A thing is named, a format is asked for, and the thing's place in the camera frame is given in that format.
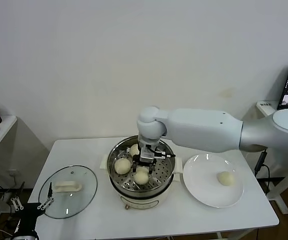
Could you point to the white side table with label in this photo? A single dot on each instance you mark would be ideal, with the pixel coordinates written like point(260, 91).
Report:
point(266, 111)

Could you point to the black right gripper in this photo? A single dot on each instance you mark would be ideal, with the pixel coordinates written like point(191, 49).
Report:
point(136, 159)

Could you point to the small printed table label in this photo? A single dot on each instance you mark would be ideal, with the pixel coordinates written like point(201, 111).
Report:
point(266, 104)

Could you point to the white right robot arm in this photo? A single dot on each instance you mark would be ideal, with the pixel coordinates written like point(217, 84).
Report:
point(196, 130)

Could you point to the white round plate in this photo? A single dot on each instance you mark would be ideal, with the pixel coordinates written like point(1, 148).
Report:
point(201, 180)

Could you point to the white wall socket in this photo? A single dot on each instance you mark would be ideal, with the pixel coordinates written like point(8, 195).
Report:
point(12, 172)

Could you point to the white steamed baozi bun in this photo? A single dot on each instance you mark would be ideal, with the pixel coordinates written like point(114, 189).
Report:
point(134, 150)
point(122, 166)
point(141, 178)
point(225, 178)

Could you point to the white electric cooker pot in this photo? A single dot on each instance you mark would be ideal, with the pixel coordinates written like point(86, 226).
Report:
point(138, 201)

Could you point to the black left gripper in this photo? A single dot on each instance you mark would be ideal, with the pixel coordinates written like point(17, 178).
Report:
point(28, 212)

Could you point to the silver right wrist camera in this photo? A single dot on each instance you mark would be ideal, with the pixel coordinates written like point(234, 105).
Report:
point(146, 156)

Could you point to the perforated steel steamer basket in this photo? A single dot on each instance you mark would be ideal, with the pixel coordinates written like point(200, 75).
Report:
point(161, 172)

